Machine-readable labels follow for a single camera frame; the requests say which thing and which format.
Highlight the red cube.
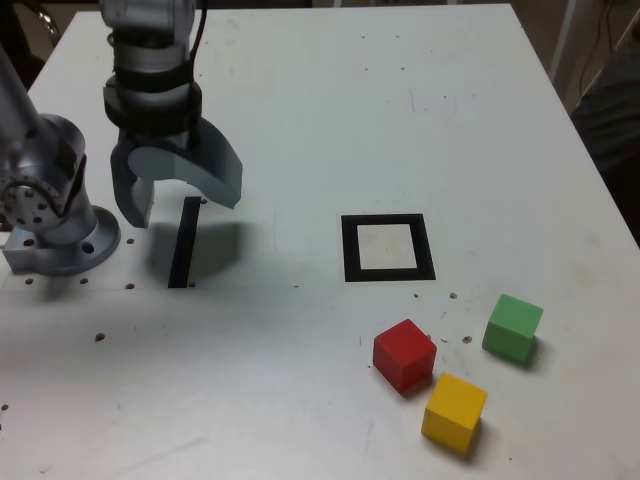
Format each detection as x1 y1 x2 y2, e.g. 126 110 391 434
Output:
372 318 438 392

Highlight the yellow cube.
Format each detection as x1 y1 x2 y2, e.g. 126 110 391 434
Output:
420 371 489 448

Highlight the white metal frame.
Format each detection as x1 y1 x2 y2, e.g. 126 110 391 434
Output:
548 0 640 86

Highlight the black tape strip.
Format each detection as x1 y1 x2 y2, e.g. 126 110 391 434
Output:
167 196 202 290

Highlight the green cube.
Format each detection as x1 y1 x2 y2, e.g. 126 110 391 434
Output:
481 293 545 364

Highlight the black tape square outline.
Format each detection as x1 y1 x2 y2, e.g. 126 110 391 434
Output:
340 213 437 283

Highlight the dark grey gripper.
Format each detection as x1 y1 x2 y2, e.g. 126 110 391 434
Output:
110 116 245 229

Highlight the chrome chair frame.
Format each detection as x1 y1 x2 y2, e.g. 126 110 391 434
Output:
37 9 64 44

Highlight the person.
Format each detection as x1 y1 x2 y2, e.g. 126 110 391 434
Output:
571 47 640 241

